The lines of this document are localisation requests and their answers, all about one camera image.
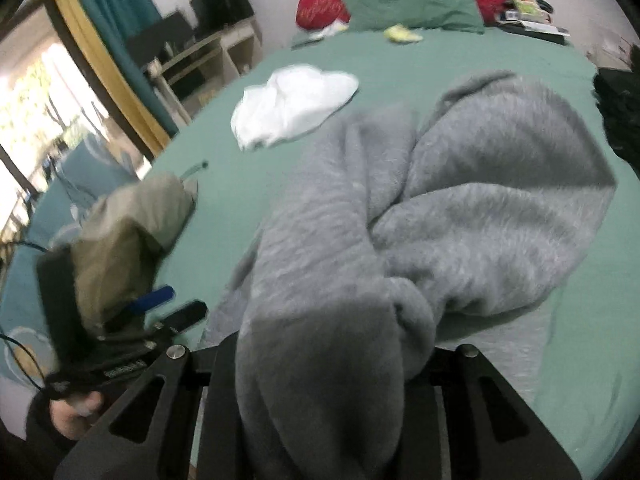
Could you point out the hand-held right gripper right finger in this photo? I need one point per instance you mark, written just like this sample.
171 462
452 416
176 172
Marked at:
450 367

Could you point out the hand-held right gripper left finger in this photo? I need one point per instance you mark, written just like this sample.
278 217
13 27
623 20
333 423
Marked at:
215 367

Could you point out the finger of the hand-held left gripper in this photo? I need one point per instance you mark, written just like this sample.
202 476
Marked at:
187 312
156 296

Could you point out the grey hoodie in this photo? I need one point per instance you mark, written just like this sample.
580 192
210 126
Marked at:
450 210

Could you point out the person's left forearm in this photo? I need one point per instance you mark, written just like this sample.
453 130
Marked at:
45 440

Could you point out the pile of black clothes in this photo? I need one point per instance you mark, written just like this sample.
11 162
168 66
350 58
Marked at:
622 115

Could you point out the person's left hand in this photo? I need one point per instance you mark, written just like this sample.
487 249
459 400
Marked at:
75 410

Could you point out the olive green garment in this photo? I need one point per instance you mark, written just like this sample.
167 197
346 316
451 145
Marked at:
130 230

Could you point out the bed with green sheet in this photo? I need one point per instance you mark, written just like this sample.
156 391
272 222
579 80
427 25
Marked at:
225 200

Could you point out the small black pin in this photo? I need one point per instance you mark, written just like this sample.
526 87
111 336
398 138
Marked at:
203 164

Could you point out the bright window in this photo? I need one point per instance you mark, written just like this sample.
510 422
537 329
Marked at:
45 105

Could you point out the white garment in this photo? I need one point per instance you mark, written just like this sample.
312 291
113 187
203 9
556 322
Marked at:
295 105

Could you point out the yellow curtain trim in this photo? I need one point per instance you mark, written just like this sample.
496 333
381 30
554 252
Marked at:
100 55

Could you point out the black monitor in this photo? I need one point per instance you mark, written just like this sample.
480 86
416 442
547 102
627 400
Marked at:
160 35

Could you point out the beige computer desk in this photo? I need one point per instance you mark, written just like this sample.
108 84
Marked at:
235 45

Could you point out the teal curtain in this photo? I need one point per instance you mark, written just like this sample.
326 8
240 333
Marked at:
125 25

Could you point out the black computer tower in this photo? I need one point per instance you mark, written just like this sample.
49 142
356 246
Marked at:
222 2

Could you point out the small white cloth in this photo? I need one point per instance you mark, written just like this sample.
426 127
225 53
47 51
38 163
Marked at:
330 30

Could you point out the small yellow-green cloth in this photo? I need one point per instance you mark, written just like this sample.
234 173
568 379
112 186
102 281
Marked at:
402 34

